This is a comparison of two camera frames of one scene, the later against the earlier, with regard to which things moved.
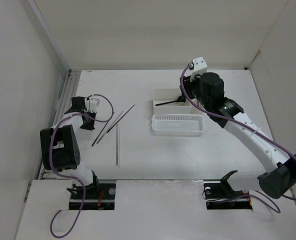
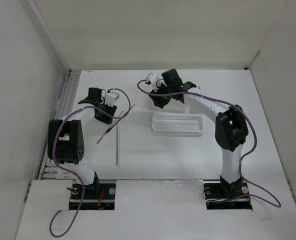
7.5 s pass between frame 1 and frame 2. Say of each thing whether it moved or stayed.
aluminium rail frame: stayed
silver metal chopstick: stayed
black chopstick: moved
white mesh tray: stayed
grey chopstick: stayed
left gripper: moved
